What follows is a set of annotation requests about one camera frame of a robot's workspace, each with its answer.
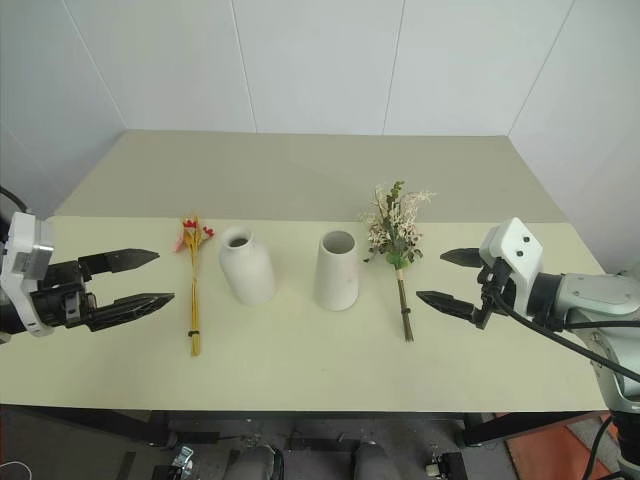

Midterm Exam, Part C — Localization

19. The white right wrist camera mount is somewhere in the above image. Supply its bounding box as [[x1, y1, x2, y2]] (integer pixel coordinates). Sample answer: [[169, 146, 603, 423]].
[[478, 216, 545, 317]]

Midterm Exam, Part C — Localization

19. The thin white cable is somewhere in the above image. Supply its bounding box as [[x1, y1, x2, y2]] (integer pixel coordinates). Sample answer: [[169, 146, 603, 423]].
[[0, 458, 32, 480]]

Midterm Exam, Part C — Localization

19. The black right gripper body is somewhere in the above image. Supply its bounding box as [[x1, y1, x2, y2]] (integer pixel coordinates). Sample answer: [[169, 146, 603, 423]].
[[468, 258, 517, 332]]

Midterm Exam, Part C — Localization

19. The dark grey rounded shape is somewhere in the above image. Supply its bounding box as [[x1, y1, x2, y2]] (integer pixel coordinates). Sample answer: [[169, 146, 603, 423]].
[[227, 444, 282, 480]]

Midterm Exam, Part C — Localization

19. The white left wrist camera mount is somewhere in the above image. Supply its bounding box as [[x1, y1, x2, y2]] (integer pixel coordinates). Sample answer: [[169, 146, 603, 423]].
[[0, 210, 56, 339]]

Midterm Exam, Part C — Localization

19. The yellow stem red flower bundle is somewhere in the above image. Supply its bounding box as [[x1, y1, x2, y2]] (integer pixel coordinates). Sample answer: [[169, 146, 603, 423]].
[[173, 215, 218, 359]]

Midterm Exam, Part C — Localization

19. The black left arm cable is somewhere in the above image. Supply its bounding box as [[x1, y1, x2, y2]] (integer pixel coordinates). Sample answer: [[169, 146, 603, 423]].
[[0, 185, 29, 214]]

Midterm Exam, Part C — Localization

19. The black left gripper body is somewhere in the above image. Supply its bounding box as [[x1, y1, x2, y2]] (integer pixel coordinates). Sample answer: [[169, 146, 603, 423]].
[[29, 258, 100, 331]]

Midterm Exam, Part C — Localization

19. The orange floor mat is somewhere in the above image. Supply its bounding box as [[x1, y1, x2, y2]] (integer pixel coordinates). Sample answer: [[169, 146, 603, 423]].
[[492, 412, 619, 480]]

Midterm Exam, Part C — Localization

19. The black table frame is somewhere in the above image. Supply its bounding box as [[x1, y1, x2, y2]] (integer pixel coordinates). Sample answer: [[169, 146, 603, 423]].
[[0, 405, 609, 451]]

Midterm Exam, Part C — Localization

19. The white bottle-shaped vase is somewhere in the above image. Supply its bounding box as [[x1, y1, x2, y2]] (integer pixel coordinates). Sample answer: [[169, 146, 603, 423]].
[[218, 225, 277, 307]]

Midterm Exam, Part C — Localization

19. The white conical vase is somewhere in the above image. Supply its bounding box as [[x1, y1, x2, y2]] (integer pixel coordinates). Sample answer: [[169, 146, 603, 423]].
[[313, 229, 361, 313]]

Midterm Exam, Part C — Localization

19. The dried green white flower bouquet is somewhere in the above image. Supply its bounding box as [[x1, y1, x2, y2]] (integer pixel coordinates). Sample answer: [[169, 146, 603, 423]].
[[360, 180, 438, 344]]

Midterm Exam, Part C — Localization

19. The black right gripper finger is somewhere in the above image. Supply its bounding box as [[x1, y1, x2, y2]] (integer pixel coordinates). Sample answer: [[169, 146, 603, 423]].
[[416, 290, 474, 322], [439, 247, 484, 269]]

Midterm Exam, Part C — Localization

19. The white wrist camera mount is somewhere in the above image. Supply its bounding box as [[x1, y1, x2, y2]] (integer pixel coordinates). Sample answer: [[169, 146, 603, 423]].
[[0, 210, 56, 339], [478, 216, 545, 317]]

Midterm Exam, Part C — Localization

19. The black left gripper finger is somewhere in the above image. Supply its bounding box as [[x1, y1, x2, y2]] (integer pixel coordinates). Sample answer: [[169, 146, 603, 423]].
[[78, 246, 162, 277], [88, 291, 177, 333]]

